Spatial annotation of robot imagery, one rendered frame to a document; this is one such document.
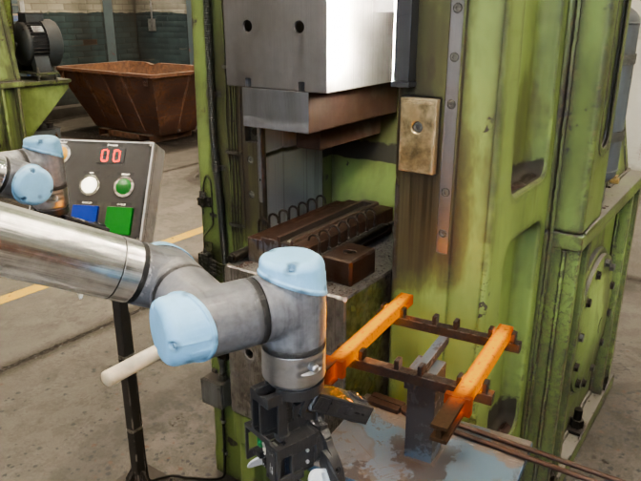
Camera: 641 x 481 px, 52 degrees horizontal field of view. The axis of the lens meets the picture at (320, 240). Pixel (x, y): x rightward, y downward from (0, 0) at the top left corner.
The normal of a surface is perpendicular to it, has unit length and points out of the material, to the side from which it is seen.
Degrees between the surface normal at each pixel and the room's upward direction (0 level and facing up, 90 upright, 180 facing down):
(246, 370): 90
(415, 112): 90
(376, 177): 90
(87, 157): 60
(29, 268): 112
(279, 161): 90
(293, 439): 0
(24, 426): 0
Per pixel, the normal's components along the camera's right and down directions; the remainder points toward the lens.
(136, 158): -0.15, -0.18
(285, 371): -0.24, 0.32
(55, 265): 0.48, 0.36
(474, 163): -0.58, 0.27
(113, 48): 0.80, 0.20
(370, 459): 0.00, -0.94
